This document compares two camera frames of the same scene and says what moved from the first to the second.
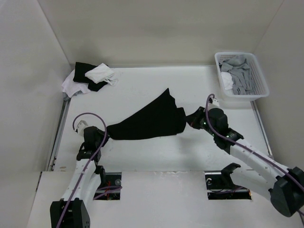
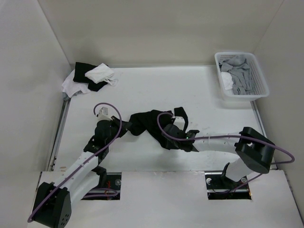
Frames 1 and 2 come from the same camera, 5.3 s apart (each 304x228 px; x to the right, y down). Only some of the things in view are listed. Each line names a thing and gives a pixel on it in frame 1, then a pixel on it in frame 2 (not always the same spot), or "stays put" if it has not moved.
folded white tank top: (102, 72) stays put
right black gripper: (193, 118) → (168, 145)
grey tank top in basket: (240, 71) stays put
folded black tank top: (80, 69) stays put
